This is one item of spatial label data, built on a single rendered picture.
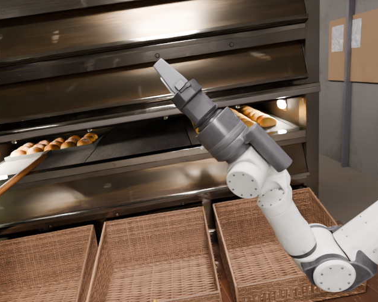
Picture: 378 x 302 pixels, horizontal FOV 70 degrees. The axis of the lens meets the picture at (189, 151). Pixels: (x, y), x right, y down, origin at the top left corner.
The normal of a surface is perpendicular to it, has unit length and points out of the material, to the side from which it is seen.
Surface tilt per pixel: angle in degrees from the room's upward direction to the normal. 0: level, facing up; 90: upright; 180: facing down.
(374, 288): 0
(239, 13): 70
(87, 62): 90
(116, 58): 90
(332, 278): 91
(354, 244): 57
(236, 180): 101
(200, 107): 76
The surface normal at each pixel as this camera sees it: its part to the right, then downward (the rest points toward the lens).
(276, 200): -0.53, -0.82
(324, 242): -0.12, -0.94
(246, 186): -0.48, 0.51
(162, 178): 0.04, -0.04
